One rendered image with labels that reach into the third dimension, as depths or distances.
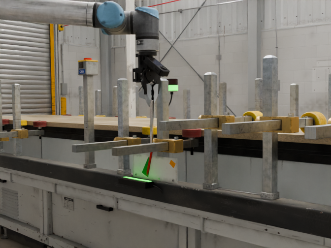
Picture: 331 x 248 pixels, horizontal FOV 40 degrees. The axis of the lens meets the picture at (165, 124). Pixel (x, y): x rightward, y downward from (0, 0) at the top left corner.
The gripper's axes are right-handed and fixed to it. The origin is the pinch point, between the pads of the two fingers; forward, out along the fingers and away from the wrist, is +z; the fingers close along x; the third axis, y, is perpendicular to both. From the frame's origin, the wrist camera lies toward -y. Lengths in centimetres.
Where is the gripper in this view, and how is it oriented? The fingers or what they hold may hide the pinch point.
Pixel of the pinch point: (151, 103)
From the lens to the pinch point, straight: 177.0
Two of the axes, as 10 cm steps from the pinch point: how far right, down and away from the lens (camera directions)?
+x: -7.1, 0.5, -7.1
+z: 0.1, 10.0, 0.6
